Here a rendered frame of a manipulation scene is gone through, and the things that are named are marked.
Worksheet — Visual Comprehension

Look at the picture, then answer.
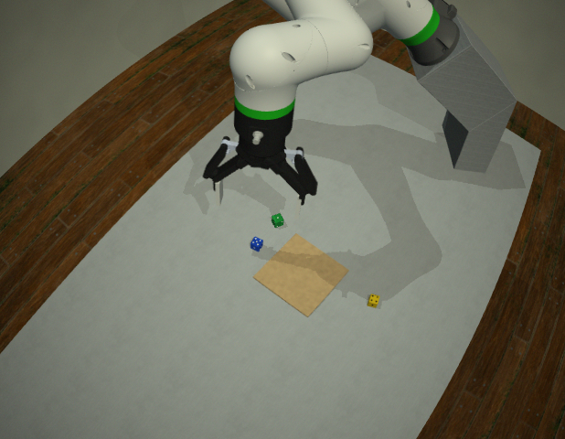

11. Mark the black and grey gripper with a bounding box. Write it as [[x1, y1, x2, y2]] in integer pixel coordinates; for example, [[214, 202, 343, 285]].
[[203, 136, 318, 219]]

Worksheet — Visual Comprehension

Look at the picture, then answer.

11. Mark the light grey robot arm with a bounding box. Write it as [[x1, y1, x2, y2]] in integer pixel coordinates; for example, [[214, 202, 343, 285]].
[[229, 0, 460, 145]]

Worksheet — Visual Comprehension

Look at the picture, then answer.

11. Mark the blue die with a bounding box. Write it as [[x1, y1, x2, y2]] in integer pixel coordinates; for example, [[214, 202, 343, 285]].
[[251, 237, 263, 252]]

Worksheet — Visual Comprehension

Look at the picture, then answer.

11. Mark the tan square mat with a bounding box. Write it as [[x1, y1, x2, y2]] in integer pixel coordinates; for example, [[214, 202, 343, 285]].
[[253, 233, 349, 317]]

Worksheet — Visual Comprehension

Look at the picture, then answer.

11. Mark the yellow die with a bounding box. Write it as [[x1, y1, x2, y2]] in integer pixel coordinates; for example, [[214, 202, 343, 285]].
[[368, 294, 379, 308]]

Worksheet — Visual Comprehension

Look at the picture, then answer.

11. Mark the green die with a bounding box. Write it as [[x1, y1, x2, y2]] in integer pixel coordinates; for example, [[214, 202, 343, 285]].
[[272, 213, 283, 228]]

